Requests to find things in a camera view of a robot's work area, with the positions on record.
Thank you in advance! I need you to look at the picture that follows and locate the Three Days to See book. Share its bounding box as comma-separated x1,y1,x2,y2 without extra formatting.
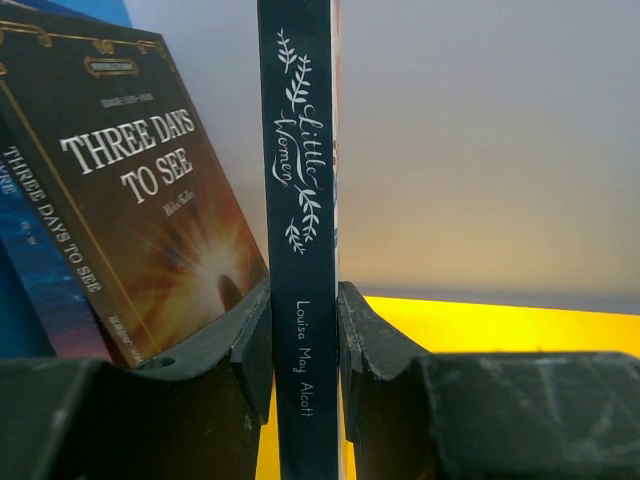
1,6,267,367

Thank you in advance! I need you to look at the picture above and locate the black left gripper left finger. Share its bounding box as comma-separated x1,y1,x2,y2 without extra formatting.
1,281,273,479

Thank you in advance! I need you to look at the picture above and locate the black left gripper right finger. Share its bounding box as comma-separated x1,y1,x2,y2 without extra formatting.
337,282,639,479

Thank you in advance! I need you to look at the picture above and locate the Little Women book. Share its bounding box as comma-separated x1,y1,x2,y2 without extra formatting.
257,0,343,479

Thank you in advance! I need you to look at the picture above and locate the blue bookshelf with coloured shelves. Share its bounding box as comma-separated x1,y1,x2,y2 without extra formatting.
0,0,640,480

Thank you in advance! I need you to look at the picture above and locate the Jane Eyre blue book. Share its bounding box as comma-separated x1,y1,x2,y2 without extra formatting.
1,124,55,359

